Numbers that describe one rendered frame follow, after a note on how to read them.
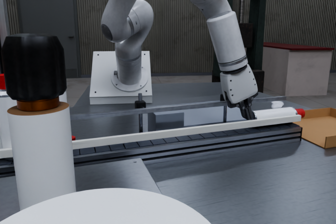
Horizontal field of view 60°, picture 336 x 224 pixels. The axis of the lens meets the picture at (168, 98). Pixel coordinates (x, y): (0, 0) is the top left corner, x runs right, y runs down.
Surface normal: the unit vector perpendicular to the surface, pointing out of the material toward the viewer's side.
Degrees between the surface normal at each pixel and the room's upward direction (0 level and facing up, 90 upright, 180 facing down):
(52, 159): 90
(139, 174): 0
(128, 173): 0
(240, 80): 92
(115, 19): 101
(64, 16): 90
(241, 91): 94
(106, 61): 42
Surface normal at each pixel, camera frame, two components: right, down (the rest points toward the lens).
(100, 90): 0.07, -0.57
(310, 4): 0.13, 0.22
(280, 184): 0.00, -0.97
